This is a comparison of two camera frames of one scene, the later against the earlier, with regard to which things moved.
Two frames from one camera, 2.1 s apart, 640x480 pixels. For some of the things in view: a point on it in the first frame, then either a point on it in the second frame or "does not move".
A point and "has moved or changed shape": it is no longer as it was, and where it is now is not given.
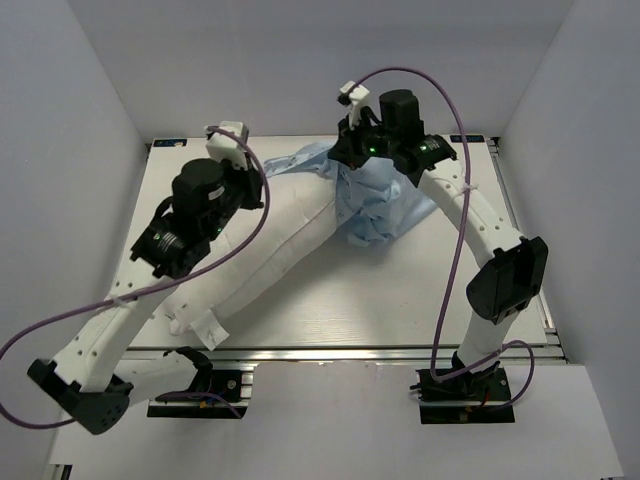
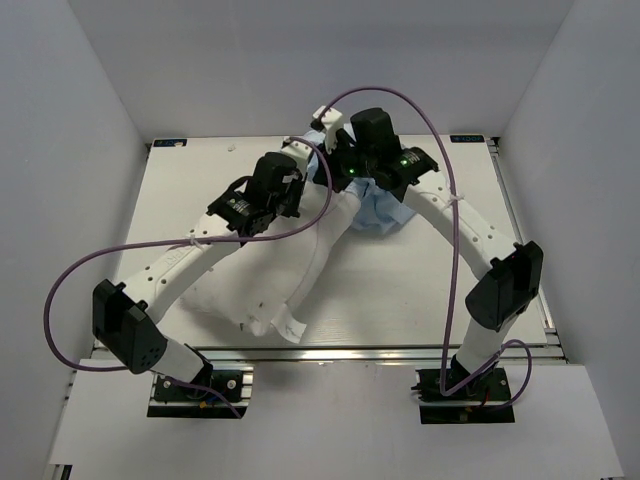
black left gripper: (253, 181) → (297, 182)
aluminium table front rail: (342, 354) does not move
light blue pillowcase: (376, 200) has moved or changed shape
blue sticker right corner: (468, 138) does not move
